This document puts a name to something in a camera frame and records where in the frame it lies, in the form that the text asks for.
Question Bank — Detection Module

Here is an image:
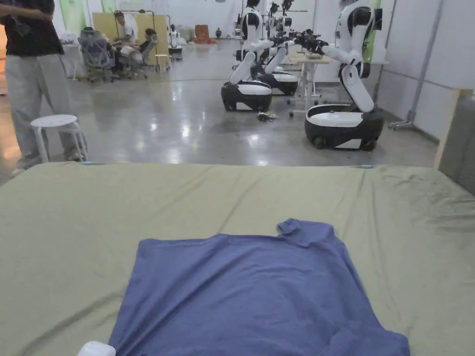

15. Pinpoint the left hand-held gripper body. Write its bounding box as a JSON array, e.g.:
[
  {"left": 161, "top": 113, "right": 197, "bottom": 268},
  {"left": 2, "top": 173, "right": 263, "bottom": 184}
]
[{"left": 77, "top": 341, "right": 117, "bottom": 356}]

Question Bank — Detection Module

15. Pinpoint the bed with pale green sheet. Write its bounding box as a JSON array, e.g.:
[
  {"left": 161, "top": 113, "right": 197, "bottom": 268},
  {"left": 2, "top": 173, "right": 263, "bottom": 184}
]
[{"left": 0, "top": 161, "right": 475, "bottom": 356}]

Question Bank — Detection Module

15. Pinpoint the blue shirt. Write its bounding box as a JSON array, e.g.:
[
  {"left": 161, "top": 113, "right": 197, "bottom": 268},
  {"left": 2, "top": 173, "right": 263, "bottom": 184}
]
[{"left": 107, "top": 218, "right": 411, "bottom": 356}]

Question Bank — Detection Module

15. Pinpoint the white round stool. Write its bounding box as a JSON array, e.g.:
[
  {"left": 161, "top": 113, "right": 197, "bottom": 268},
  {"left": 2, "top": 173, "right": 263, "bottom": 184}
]
[{"left": 30, "top": 114, "right": 88, "bottom": 163}]

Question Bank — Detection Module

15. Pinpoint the grey office chair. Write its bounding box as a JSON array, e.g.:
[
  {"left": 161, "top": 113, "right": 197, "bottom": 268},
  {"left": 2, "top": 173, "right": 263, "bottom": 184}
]
[{"left": 77, "top": 27, "right": 116, "bottom": 84}]

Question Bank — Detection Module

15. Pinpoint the group of people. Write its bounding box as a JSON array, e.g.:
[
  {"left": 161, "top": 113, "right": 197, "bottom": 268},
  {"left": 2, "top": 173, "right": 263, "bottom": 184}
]
[{"left": 107, "top": 11, "right": 159, "bottom": 75}]

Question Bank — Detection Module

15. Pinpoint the small white robot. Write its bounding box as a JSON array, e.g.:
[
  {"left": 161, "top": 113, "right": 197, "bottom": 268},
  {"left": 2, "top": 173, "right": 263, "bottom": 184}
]
[{"left": 167, "top": 24, "right": 183, "bottom": 62}]

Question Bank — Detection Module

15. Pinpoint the white and black humanoid robot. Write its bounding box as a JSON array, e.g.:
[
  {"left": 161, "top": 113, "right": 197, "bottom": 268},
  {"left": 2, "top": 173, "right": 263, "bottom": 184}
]
[
  {"left": 221, "top": 0, "right": 276, "bottom": 112},
  {"left": 304, "top": 0, "right": 385, "bottom": 152},
  {"left": 259, "top": 0, "right": 300, "bottom": 97}
]

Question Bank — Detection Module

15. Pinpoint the wooden table with white legs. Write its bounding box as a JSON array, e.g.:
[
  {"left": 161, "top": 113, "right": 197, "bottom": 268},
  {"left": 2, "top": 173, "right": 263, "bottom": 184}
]
[{"left": 286, "top": 51, "right": 334, "bottom": 118}]

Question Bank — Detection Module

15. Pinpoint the grey padded headboard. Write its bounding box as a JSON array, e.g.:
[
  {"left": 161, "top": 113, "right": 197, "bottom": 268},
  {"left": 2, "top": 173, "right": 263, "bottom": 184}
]
[{"left": 433, "top": 88, "right": 475, "bottom": 186}]

